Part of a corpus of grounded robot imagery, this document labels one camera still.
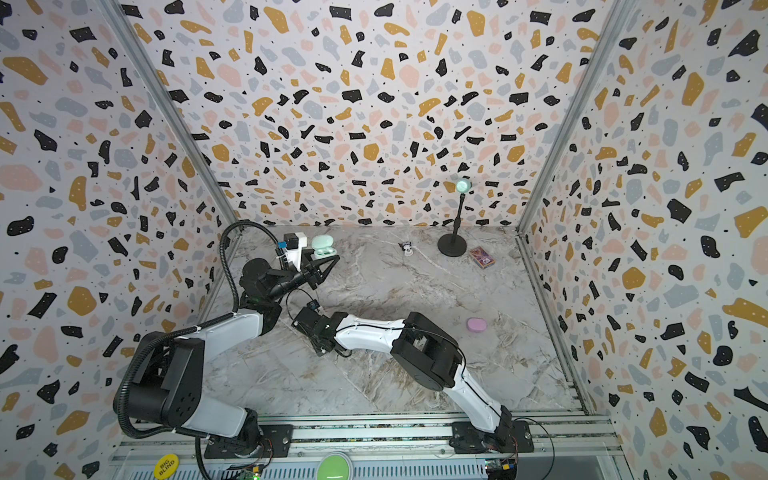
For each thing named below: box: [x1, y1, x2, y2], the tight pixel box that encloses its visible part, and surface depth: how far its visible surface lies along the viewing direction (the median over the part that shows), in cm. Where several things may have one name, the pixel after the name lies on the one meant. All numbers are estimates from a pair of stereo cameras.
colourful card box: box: [469, 246, 496, 269], surface depth 115 cm
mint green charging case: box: [311, 234, 337, 260], surface depth 79 cm
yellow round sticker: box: [154, 454, 179, 480], surface depth 71 cm
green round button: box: [316, 451, 355, 480], surface depth 70 cm
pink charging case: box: [466, 317, 488, 333], surface depth 96 cm
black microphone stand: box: [437, 178, 472, 257], surface depth 119 cm
